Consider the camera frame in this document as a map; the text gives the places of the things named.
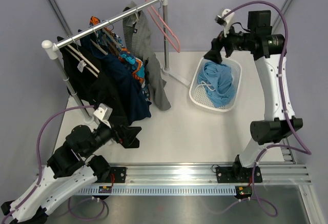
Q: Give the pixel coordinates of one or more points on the pink clothes hanger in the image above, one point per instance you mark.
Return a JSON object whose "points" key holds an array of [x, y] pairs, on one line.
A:
{"points": [[161, 21]]}

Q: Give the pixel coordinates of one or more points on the wooden hanger with patterned shorts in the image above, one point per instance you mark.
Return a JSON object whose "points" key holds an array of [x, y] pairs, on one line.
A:
{"points": [[109, 41]]}

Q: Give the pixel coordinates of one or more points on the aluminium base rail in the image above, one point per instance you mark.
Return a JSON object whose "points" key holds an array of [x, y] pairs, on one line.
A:
{"points": [[203, 174]]}

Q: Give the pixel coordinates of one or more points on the wooden hanger with black garment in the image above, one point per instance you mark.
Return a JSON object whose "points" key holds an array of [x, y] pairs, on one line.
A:
{"points": [[78, 63]]}

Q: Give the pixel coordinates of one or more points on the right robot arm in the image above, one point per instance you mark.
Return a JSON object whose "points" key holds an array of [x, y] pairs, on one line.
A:
{"points": [[268, 53]]}

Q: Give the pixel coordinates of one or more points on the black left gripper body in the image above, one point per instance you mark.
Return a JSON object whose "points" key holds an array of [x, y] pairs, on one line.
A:
{"points": [[115, 134]]}

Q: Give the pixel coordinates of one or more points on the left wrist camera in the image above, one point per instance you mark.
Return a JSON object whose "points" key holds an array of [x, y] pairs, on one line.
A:
{"points": [[103, 113]]}

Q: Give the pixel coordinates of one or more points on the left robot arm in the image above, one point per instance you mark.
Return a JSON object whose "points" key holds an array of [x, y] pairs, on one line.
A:
{"points": [[71, 167]]}

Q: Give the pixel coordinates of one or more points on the white perforated basket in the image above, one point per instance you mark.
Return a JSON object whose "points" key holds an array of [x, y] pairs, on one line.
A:
{"points": [[198, 95]]}

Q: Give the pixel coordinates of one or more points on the silver clothes rack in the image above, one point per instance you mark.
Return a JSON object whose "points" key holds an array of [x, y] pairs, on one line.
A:
{"points": [[52, 48]]}

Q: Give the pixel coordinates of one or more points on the patterned navy orange shorts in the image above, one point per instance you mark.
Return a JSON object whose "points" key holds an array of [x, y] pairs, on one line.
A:
{"points": [[132, 63]]}

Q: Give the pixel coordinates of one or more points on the navy blue garment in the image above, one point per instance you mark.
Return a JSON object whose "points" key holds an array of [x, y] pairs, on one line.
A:
{"points": [[131, 95]]}

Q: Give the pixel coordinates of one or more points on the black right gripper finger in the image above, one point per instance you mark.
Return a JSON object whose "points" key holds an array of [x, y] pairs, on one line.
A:
{"points": [[214, 55], [228, 50]]}

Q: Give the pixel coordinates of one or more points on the grey knit shorts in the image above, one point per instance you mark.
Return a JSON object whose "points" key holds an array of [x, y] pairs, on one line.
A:
{"points": [[137, 35]]}

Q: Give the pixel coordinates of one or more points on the white slotted cable duct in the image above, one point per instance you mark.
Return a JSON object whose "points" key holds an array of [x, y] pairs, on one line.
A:
{"points": [[94, 190]]}

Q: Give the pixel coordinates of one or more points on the black garment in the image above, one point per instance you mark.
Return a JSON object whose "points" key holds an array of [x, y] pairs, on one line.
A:
{"points": [[100, 90]]}

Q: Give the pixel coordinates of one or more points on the light blue shorts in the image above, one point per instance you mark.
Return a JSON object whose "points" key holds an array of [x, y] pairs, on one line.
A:
{"points": [[217, 82]]}

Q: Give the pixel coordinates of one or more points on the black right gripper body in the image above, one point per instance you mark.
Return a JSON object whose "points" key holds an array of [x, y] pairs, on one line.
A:
{"points": [[238, 41]]}

